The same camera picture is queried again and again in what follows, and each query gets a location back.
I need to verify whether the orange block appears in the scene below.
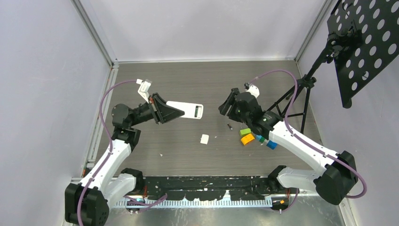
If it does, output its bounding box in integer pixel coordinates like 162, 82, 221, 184
240, 134, 255, 146

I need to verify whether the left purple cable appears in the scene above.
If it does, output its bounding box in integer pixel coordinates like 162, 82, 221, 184
76, 79, 168, 226

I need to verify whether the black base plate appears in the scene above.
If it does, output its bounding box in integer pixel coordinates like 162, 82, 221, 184
124, 176, 299, 210

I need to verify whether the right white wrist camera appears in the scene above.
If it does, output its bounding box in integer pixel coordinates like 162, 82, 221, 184
244, 82, 260, 98

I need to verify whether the black tripod stand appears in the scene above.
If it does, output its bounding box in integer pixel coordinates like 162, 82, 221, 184
268, 29, 362, 133

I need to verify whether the green battery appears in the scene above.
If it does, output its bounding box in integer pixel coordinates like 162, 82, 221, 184
194, 105, 200, 118

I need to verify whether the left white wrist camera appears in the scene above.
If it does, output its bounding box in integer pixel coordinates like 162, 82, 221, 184
136, 79, 152, 103

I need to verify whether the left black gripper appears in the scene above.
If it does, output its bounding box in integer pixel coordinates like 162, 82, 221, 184
129, 93, 184, 127

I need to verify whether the lime green block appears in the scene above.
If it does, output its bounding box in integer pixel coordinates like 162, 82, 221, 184
239, 128, 252, 137

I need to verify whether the white battery cover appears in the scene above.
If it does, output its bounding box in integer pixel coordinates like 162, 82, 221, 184
200, 134, 209, 145

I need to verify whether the blue green striped block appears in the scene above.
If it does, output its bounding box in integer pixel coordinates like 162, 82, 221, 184
255, 135, 278, 150

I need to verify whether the black perforated panel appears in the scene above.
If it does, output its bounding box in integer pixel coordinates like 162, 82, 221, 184
327, 0, 399, 109

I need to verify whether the aluminium frame rail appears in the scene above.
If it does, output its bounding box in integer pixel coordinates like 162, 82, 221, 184
65, 178, 350, 209

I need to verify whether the white remote control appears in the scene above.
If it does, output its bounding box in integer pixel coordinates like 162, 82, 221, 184
166, 101, 204, 120

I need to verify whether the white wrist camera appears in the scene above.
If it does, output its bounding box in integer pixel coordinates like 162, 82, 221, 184
136, 79, 152, 103
244, 82, 260, 98

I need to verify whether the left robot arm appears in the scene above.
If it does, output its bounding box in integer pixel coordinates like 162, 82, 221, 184
64, 93, 185, 226

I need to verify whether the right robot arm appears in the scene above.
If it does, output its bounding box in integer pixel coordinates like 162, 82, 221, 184
218, 88, 359, 205

